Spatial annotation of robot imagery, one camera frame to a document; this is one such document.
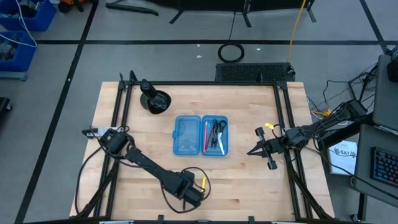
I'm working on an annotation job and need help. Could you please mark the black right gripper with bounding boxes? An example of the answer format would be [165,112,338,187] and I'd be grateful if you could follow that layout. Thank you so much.
[248,126,289,170]

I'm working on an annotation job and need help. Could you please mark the pink pen with yellow cap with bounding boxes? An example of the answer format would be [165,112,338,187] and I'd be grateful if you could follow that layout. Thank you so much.
[203,121,209,154]

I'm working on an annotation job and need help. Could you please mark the blue plastic supply box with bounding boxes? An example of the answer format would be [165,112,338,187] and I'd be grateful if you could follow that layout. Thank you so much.
[172,114,229,156]

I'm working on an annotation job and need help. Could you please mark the black perforated case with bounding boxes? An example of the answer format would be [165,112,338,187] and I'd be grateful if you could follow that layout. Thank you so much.
[215,62,296,83]

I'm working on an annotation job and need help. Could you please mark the white printed paper sheet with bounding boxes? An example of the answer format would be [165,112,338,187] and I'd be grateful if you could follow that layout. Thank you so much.
[328,139,359,176]

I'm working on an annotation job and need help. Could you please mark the grey desk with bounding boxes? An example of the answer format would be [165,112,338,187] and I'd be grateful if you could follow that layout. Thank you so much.
[351,123,398,200]

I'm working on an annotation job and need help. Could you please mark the black computer keyboard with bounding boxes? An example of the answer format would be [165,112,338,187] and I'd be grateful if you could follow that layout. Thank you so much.
[369,147,398,188]

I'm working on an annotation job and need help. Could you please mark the grey side table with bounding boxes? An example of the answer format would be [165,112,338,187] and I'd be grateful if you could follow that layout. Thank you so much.
[372,53,398,131]

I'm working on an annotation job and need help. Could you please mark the black partition screen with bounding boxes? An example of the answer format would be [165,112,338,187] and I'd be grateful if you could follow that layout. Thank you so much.
[146,0,317,28]

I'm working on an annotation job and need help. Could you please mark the black floor stand bar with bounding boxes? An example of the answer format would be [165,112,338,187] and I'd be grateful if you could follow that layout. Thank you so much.
[104,2,159,16]

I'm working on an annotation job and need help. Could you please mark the blue storage bin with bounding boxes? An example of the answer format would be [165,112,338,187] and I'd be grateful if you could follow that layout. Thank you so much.
[0,30,37,73]
[0,0,57,32]

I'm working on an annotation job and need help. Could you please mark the black looped gripper cable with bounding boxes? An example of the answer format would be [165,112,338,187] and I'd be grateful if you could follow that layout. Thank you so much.
[160,167,212,214]

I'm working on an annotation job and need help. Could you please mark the black aluminium table frame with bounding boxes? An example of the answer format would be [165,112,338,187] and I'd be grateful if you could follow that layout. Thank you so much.
[70,70,336,224]

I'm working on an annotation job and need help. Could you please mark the black coiled cable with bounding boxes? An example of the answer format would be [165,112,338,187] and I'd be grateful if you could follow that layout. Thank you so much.
[216,42,246,64]

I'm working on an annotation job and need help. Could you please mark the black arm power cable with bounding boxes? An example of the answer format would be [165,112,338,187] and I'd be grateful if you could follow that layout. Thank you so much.
[74,144,105,215]

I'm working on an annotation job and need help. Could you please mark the silver arm base bracket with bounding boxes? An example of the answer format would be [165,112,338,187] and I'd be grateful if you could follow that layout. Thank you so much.
[82,126,109,138]

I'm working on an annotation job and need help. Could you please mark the yellow hanging cable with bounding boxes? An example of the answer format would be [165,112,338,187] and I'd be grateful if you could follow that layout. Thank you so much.
[287,0,308,63]

